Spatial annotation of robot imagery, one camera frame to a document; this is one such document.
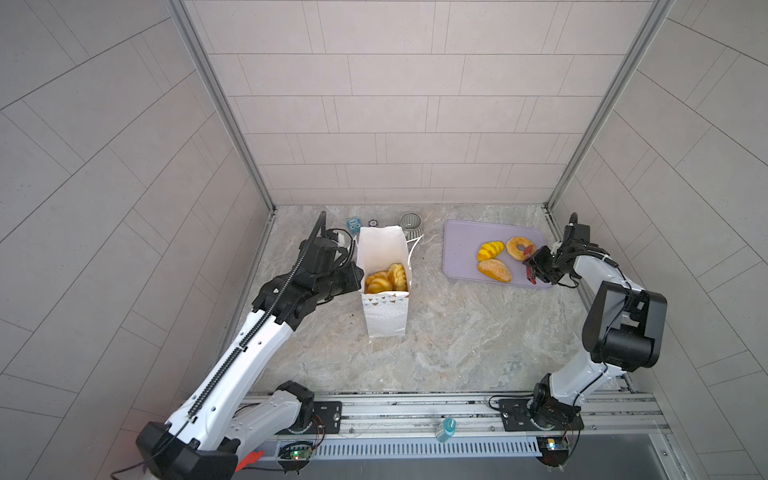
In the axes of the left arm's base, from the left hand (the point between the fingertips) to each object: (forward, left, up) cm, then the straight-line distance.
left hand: (371, 270), depth 71 cm
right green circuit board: (-33, -42, -23) cm, 59 cm away
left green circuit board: (-34, +15, -19) cm, 42 cm away
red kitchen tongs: (+8, -45, -13) cm, 47 cm away
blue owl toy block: (+33, +10, -23) cm, 41 cm away
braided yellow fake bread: (+5, -6, -13) cm, 16 cm away
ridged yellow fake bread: (+2, -1, -11) cm, 11 cm away
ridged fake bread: (+7, -1, -16) cm, 18 cm away
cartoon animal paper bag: (+11, +1, -12) cm, 17 cm away
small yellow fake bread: (+20, -37, -20) cm, 47 cm away
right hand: (+14, -47, -17) cm, 52 cm away
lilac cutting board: (+26, -29, -23) cm, 46 cm away
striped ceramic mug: (+32, -11, -22) cm, 40 cm away
